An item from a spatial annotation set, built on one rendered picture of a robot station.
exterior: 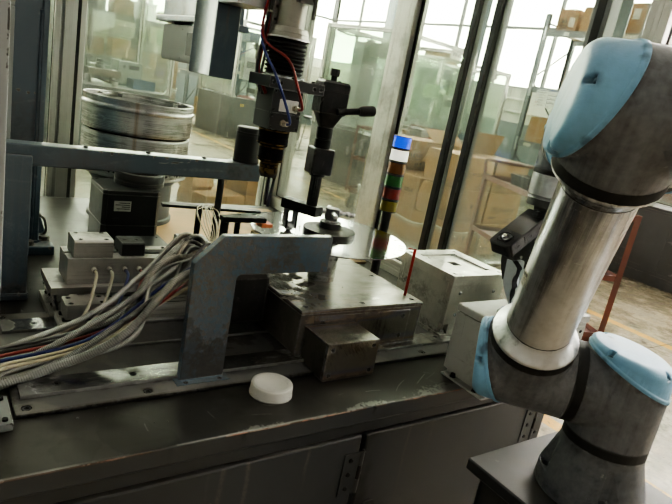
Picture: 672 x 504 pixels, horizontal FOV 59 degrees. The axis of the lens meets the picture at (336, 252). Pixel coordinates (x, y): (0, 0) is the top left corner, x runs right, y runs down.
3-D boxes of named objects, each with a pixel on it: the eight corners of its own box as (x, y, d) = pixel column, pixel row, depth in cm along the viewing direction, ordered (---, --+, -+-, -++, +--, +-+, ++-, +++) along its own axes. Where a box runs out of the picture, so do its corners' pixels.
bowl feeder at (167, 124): (162, 208, 199) (174, 99, 189) (196, 235, 175) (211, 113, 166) (63, 204, 181) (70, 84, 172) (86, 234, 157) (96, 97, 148)
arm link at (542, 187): (560, 179, 100) (521, 169, 106) (552, 205, 101) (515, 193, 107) (585, 182, 104) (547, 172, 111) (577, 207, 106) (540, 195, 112)
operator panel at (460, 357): (528, 357, 133) (547, 295, 129) (570, 381, 125) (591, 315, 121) (440, 372, 117) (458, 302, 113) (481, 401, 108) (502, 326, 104)
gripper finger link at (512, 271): (527, 307, 114) (540, 262, 111) (507, 309, 110) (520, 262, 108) (514, 301, 116) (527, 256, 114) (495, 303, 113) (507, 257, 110)
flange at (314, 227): (364, 241, 123) (366, 230, 122) (317, 240, 117) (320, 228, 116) (338, 226, 132) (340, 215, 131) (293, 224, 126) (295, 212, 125)
